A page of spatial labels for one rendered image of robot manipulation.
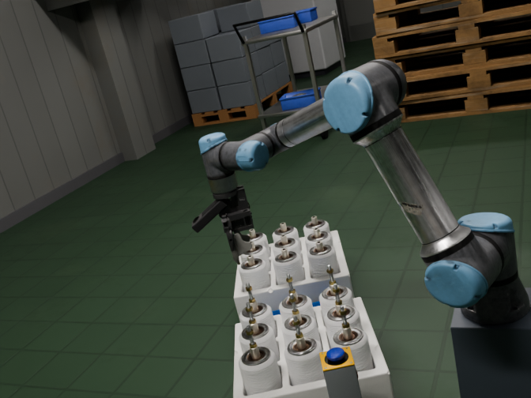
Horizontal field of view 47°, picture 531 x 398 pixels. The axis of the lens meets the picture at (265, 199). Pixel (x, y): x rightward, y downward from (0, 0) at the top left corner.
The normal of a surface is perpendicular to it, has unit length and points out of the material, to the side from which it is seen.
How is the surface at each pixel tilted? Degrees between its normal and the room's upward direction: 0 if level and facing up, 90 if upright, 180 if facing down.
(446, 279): 97
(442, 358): 0
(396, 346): 0
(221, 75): 90
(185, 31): 90
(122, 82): 90
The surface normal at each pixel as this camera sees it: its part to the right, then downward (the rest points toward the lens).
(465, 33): -0.43, 0.39
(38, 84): 0.90, -0.07
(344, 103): -0.68, 0.26
